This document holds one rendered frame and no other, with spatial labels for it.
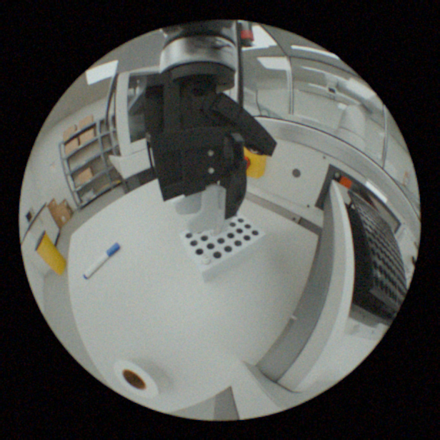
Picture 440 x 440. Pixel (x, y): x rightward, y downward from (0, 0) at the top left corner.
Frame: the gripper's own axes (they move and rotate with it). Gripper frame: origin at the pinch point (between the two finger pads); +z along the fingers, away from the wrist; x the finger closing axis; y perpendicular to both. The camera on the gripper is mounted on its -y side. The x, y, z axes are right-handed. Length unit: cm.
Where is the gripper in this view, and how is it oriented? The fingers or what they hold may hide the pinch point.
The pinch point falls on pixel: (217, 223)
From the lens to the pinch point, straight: 20.0
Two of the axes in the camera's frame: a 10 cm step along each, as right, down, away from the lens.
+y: -8.3, 3.7, -4.2
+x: 5.6, 5.5, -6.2
